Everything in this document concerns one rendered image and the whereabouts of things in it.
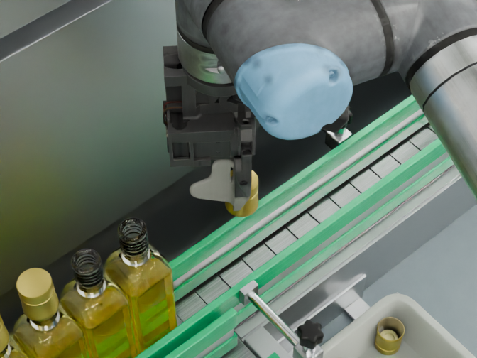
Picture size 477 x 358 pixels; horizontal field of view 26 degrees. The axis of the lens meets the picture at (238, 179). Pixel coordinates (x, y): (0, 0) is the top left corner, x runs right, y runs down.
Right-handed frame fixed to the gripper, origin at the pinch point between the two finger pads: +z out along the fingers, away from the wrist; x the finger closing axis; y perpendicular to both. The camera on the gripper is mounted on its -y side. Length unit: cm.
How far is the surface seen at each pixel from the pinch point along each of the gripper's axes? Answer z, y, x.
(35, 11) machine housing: -20.3, 18.6, -6.2
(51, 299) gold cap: -0.4, 19.2, 12.5
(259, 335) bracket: 25.5, -2.1, 4.6
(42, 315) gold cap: 1.3, 20.3, 13.3
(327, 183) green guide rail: 23.5, -12.7, -15.9
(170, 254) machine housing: 37.0, 8.6, -14.4
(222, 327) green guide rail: 18.3, 2.5, 6.9
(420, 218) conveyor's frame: 29.7, -25.7, -13.6
